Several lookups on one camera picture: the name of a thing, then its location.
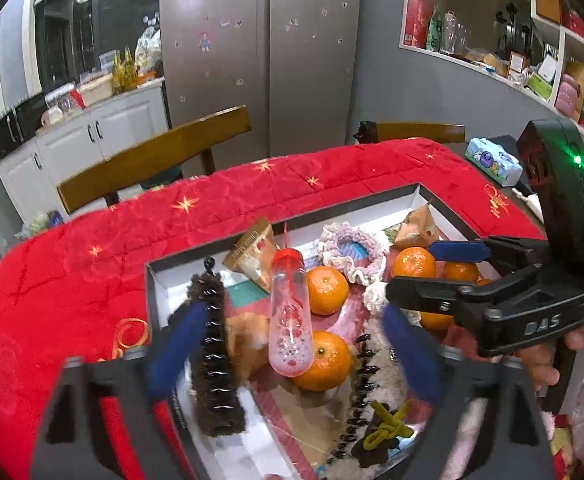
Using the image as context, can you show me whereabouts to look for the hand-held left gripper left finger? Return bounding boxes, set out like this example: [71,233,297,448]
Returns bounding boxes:
[31,302,210,480]

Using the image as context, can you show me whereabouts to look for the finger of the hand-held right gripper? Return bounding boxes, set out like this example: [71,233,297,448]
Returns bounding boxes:
[386,266,548,331]
[428,235,553,281]

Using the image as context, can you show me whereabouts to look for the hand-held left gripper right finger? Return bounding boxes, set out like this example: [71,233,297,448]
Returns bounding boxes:
[382,304,555,480]

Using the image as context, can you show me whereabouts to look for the clear bottle with red cap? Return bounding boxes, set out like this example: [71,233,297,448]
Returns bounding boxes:
[268,247,315,378]

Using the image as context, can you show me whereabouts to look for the shallow box with red lining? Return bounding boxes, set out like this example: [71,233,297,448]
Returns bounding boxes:
[144,182,548,480]

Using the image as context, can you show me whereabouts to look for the person's right hand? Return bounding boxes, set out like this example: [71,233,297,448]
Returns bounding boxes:
[514,320,584,393]

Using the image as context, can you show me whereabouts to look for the white fluffy scrunchie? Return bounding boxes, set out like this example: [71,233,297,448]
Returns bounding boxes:
[367,320,423,421]

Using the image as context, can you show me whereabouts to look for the orange with stem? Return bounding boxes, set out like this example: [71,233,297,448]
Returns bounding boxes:
[391,246,438,281]

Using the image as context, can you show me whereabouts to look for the brown pyramid snack packet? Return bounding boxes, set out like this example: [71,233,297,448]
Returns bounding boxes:
[222,217,283,293]
[394,200,443,250]

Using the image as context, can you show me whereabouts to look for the white plastic object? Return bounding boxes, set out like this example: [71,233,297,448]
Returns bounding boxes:
[512,187,543,221]

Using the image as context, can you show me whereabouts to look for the cream crocheted scrunchie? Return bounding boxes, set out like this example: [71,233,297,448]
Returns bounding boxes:
[363,280,398,313]

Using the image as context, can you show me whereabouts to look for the yellow rubber band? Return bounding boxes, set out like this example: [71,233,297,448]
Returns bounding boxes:
[112,316,150,361]

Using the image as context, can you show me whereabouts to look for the blue tissue pack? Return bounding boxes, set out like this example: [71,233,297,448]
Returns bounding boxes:
[464,136,524,186]

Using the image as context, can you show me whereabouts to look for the red printed blanket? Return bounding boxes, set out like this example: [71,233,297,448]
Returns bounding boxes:
[0,137,548,480]

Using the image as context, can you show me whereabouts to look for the wooden chair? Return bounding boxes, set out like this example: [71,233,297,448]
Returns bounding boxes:
[372,121,468,145]
[56,105,253,216]

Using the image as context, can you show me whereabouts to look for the pink bag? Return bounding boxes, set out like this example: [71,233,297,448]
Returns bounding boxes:
[554,72,583,118]

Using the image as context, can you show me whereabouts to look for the small black object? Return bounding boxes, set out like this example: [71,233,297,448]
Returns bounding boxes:
[353,120,379,145]

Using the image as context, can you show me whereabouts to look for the green box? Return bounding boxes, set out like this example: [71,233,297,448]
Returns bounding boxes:
[527,72,555,101]

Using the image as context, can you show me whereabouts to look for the clear glass jars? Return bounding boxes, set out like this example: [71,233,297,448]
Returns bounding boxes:
[442,10,470,56]

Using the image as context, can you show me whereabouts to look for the red bag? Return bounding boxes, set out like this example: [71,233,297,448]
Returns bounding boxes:
[562,7,584,38]

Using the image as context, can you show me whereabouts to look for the white kitchen cabinet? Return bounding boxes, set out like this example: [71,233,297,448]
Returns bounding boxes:
[0,77,170,221]

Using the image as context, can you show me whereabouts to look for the red gift box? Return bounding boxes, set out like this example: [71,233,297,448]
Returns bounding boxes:
[403,0,435,51]

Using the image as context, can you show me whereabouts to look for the beige container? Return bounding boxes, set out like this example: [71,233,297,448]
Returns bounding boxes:
[77,80,114,106]

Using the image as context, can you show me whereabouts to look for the steel refrigerator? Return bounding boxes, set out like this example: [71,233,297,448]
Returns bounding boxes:
[158,0,363,161]

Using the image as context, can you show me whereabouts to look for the black microwave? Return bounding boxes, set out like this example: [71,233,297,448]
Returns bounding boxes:
[0,92,48,163]

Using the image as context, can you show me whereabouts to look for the yellow bottles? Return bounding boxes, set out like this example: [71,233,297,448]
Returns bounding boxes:
[111,47,140,93]

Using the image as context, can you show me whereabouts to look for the black spiral hair tie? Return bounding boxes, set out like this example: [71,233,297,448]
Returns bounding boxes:
[329,332,378,463]

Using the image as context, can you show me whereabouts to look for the olive knotted hair tie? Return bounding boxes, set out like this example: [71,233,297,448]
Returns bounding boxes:
[362,401,415,451]

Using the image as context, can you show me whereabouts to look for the white wall shelf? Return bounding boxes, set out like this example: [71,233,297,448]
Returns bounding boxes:
[397,0,584,161]

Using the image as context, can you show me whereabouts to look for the dark glass wall cabinet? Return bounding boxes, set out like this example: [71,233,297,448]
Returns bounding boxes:
[34,0,163,106]

